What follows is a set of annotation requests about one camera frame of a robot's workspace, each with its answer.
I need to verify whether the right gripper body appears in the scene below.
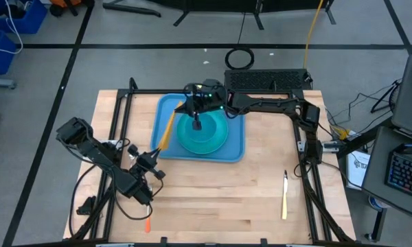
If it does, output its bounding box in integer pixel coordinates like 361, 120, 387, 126
183, 78, 228, 132

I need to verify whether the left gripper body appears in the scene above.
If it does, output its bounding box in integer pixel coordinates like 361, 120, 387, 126
126, 143, 167, 181

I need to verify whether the yellow cloth napkin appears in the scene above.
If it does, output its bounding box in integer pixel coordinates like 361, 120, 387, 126
157, 100, 184, 152

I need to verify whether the blue plastic bowl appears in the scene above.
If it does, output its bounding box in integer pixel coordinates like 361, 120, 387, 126
183, 111, 224, 144

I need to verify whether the teal plastic plate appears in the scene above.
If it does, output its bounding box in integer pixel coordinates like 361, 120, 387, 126
176, 110, 229, 155

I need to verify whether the orange-handled metal fork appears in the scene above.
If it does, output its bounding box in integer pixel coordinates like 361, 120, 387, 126
144, 204, 152, 234

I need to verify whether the cream-handled metal knife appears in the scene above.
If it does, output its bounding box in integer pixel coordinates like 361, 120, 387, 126
281, 169, 290, 221

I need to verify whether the blue plastic tray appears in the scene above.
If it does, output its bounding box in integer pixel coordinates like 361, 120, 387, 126
150, 93, 246, 163

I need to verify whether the black perforated computer case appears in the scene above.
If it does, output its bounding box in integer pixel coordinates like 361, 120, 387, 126
223, 68, 313, 91

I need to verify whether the orange bag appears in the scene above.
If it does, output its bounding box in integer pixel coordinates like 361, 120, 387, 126
49, 0, 87, 10

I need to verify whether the white paper booklet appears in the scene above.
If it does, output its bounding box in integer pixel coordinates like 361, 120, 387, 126
345, 150, 371, 191

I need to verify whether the large blue storage bin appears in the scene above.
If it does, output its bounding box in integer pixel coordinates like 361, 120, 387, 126
0, 0, 48, 35

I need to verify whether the small blue storage bin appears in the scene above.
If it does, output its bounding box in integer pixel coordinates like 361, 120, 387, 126
0, 30, 17, 76

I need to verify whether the grey desk shelf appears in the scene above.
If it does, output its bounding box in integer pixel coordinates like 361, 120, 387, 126
361, 126, 412, 220

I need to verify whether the grey flat monitor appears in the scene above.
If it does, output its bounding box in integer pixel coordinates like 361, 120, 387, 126
391, 54, 412, 141

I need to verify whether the black backlit keyboard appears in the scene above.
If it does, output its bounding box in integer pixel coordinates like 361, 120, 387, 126
384, 150, 412, 202

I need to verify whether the coiled black cable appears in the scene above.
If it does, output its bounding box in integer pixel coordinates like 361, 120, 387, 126
225, 47, 255, 71

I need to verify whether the black bracket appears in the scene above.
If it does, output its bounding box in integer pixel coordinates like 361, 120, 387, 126
76, 196, 98, 217

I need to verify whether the yellow hanging cable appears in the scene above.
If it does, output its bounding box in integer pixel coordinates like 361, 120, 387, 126
301, 0, 325, 69

